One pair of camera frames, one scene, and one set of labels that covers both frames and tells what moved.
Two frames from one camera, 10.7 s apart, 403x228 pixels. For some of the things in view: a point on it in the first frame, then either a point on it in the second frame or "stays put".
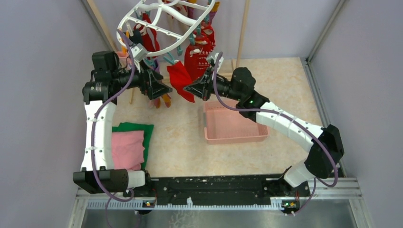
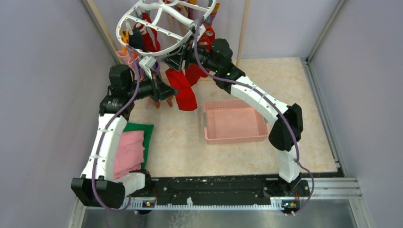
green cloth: x=147 y=129 stays put
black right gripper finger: x=200 y=89 → x=174 y=60
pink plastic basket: x=223 y=125 stays put
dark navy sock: x=137 y=38 stays put
